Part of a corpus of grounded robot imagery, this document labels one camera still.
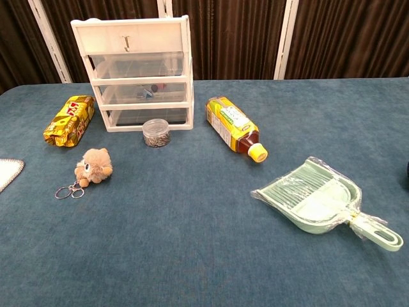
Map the small brown teddy bear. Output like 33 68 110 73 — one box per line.
54 148 114 200

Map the tea bottle yellow label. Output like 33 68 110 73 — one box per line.
205 96 269 164

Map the clear plastic drawer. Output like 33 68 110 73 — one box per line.
95 82 188 105
105 107 189 126
88 52 185 79

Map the blue table mat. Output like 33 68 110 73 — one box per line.
0 78 409 307

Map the green dustpan in plastic wrap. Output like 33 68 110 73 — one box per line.
251 155 405 253

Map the dark brown curtain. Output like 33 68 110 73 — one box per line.
0 0 409 95

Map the pale green dustpan brush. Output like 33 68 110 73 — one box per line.
295 179 402 250

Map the white plastic drawer unit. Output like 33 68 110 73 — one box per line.
70 15 195 133

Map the yellow snack bag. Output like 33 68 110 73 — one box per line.
43 95 96 148

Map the white cloth with stitched edge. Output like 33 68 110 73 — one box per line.
0 158 26 194

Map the white frame post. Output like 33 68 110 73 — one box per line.
157 0 174 19
274 0 300 81
27 0 73 84

